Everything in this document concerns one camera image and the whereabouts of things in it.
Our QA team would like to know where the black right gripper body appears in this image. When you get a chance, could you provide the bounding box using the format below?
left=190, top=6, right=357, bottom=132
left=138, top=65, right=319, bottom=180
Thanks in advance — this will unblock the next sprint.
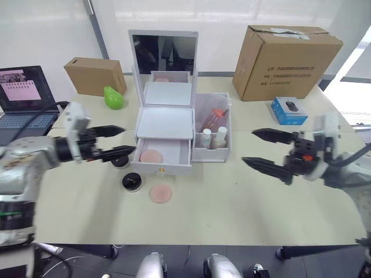
left=285, top=131, right=317, bottom=175

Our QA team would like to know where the black laptop cable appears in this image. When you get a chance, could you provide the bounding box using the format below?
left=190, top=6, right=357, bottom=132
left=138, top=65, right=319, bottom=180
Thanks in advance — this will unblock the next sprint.
left=17, top=100, right=70, bottom=137

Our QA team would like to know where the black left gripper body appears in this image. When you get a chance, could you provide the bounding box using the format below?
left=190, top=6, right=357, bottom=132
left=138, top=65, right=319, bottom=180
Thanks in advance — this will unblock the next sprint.
left=77, top=127, right=103, bottom=162

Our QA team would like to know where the large cardboard box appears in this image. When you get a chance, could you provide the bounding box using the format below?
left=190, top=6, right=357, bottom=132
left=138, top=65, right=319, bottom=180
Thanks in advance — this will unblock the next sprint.
left=232, top=24, right=344, bottom=102

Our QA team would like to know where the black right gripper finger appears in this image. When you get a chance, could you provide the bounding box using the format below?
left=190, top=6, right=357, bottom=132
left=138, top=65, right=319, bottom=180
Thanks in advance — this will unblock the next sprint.
left=241, top=156, right=294, bottom=186
left=251, top=128, right=296, bottom=144

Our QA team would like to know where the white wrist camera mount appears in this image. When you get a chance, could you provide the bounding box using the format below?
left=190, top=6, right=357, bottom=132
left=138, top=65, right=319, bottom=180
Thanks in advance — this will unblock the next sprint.
left=311, top=113, right=340, bottom=181
left=64, top=101, right=92, bottom=162

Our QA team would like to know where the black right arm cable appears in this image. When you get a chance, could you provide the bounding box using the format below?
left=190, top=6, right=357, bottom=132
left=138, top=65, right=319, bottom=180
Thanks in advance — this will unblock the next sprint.
left=324, top=141, right=371, bottom=191

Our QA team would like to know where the green pear-shaped toy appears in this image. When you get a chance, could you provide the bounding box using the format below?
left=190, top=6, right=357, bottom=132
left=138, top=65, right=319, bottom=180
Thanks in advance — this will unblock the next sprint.
left=104, top=85, right=124, bottom=111

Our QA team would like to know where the blue mouse retail box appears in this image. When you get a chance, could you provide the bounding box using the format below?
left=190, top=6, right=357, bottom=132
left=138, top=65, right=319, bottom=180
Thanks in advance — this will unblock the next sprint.
left=270, top=96, right=309, bottom=125

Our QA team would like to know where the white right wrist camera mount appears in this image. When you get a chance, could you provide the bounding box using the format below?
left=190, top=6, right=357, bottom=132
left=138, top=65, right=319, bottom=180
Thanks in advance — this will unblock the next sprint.
left=311, top=113, right=340, bottom=181

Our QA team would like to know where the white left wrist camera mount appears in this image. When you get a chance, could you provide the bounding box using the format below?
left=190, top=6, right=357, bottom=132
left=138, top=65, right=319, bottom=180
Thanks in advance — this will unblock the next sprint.
left=64, top=101, right=92, bottom=162

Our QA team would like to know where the grey window frame post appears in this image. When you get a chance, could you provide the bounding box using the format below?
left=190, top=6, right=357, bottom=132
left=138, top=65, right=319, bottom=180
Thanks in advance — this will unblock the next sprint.
left=82, top=0, right=110, bottom=60

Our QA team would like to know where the silver rounded robot leg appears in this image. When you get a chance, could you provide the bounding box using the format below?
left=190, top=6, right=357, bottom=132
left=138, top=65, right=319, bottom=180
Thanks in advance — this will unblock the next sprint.
left=135, top=252, right=168, bottom=278
left=203, top=253, right=242, bottom=278

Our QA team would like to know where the small white-capped bottle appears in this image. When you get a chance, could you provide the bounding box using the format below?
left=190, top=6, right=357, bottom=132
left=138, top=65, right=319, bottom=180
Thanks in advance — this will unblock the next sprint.
left=202, top=128, right=212, bottom=150

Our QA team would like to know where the black table frame bar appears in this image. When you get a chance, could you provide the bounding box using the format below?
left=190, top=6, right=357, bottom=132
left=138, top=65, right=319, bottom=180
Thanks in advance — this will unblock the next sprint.
left=275, top=245, right=361, bottom=260
left=62, top=244, right=119, bottom=260

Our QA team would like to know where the white makeup organizer with mirror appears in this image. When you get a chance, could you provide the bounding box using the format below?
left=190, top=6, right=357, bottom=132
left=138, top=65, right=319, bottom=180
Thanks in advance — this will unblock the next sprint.
left=128, top=30, right=233, bottom=176

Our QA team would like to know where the white organizer drawer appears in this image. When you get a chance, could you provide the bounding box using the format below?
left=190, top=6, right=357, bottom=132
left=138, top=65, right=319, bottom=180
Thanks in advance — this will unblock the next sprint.
left=130, top=138, right=194, bottom=176

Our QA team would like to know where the black laptop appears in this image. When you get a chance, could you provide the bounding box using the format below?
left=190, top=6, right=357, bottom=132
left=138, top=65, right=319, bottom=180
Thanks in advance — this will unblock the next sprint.
left=0, top=65, right=61, bottom=147

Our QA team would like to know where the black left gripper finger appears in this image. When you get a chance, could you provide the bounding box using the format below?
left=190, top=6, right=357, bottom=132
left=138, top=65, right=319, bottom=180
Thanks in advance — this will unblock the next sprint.
left=98, top=145, right=137, bottom=163
left=94, top=125, right=126, bottom=139

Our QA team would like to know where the beige white-capped bottle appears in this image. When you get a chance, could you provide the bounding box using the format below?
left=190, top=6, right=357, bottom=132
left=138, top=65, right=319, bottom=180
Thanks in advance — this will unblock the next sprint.
left=211, top=126, right=228, bottom=150

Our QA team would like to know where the small cardboard box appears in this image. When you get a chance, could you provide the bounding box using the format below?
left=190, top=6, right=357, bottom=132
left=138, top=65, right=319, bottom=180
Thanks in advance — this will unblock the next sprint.
left=63, top=57, right=128, bottom=96

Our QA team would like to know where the black-lidded round compact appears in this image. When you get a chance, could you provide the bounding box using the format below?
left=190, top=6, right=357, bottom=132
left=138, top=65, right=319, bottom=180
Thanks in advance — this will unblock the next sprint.
left=121, top=172, right=143, bottom=194
left=111, top=156, right=131, bottom=169

